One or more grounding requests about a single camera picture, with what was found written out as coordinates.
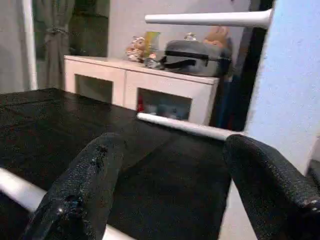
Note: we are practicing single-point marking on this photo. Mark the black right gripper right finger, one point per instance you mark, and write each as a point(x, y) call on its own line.
point(275, 190)

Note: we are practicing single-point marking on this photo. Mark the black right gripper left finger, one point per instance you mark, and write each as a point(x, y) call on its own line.
point(80, 195)

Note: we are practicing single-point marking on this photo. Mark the white plastic table leg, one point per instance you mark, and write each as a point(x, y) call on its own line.
point(210, 19)
point(15, 190)
point(185, 125)

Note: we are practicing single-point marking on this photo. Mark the white plastic table top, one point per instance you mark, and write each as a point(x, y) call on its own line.
point(295, 90)

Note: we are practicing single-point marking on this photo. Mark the black work mat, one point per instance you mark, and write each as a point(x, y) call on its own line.
point(50, 120)

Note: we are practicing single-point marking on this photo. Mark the white cabinet with glass doors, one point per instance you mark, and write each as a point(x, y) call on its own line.
point(115, 75)

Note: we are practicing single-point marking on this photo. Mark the grey curtain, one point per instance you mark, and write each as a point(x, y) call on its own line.
point(55, 40)

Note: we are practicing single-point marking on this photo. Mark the beige plush toy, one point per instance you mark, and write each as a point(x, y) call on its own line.
point(135, 47)

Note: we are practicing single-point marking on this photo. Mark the brown plush toy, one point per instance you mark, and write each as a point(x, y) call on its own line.
point(217, 35)

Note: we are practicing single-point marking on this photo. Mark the yellow green box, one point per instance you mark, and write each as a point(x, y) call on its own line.
point(152, 40)

